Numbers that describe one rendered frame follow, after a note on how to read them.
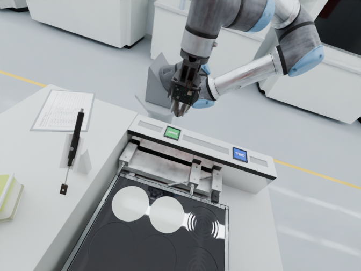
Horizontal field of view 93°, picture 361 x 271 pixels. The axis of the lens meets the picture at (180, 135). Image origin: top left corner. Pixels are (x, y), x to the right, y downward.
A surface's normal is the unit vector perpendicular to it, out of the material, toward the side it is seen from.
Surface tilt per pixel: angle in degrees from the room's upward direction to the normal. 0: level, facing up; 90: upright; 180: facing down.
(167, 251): 0
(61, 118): 0
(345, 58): 90
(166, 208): 0
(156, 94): 90
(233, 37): 90
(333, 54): 90
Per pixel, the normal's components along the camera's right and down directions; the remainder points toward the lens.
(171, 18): -0.20, 0.66
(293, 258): 0.23, -0.68
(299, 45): -0.52, 0.00
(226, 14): 0.34, 0.84
